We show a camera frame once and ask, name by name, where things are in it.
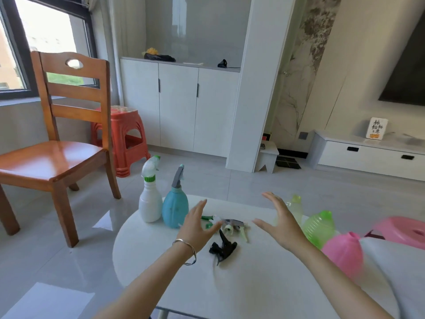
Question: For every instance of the person's right hand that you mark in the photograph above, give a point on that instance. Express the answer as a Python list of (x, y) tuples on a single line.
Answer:
[(285, 229)]

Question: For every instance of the person's left hand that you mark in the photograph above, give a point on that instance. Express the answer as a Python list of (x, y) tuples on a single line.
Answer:
[(194, 230)]

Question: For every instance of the person's right thumb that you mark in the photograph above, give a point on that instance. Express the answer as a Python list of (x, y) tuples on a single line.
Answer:
[(264, 225)]

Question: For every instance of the person's left thumb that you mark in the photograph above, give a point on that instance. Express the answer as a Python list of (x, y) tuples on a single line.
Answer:
[(214, 227)]

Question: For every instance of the person's right forearm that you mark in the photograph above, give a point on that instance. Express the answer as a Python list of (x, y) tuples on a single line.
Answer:
[(335, 282)]

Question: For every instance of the person's left forearm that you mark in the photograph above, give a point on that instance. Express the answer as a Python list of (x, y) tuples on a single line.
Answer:
[(152, 282)]

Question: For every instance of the green white spray trigger head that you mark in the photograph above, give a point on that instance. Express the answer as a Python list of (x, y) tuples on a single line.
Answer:
[(208, 218)]

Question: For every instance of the grey white spray trigger head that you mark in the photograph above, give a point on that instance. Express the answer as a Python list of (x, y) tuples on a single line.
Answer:
[(236, 225)]

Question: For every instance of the black spray trigger head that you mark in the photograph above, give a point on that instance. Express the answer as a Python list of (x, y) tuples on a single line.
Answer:
[(225, 249)]

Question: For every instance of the pale yellow-green plastic bottle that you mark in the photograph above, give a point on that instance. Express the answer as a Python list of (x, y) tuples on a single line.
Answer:
[(295, 209)]

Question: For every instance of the blue spray bottle grey nozzle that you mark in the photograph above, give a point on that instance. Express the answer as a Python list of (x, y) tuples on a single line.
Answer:
[(174, 209)]

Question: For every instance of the bright green plastic bottle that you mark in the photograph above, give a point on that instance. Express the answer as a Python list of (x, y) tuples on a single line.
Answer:
[(318, 229)]

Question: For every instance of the black grid mat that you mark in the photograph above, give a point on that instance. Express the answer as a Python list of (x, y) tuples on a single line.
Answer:
[(287, 162)]

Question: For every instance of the white spray bottle green collar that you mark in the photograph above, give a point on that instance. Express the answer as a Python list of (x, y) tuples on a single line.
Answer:
[(150, 202)]

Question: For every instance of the small white step stool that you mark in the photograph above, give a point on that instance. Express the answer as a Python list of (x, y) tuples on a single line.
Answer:
[(267, 156)]

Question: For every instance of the pink plastic bottle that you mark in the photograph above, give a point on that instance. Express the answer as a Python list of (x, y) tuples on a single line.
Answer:
[(343, 254)]

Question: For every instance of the red black box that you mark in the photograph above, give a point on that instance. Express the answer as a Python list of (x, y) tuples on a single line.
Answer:
[(265, 136)]

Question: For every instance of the white three-door cabinet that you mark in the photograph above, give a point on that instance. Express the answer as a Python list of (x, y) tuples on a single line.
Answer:
[(176, 109)]

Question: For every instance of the low white drawer cabinet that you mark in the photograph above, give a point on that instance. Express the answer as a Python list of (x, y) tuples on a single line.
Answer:
[(368, 156)]

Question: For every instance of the red plastic stool stack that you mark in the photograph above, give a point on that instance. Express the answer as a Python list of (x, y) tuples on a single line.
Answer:
[(128, 129)]

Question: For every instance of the pink plastic stool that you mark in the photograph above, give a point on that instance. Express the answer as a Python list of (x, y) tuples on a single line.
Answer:
[(401, 230)]

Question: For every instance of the white cloth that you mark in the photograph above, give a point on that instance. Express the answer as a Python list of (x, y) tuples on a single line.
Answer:
[(398, 279)]

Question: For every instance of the white sign with orange print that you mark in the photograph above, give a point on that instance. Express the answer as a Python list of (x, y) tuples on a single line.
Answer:
[(378, 128)]

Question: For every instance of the small black item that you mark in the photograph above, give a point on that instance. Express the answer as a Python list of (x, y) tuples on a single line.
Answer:
[(222, 64)]

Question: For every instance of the flat white strip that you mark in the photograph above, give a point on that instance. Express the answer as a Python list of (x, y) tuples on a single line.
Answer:
[(192, 63)]

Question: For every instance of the brown wooden chair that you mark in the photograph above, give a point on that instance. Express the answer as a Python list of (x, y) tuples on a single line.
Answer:
[(49, 159)]

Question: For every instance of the black plastic bag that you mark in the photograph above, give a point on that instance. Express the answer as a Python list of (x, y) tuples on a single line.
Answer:
[(159, 57)]

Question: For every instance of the yellow fluffy item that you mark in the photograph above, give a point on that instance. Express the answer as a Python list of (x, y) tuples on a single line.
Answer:
[(151, 50)]

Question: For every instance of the black television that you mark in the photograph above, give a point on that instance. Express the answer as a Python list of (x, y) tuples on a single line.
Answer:
[(406, 76)]

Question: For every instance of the white sheer curtain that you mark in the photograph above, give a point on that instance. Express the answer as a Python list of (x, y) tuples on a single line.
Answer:
[(129, 26)]

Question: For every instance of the black-framed window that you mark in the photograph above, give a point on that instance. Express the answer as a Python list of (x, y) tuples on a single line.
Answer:
[(43, 33)]

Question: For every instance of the grey wall socket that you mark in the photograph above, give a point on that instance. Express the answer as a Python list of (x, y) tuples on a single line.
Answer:
[(302, 135)]

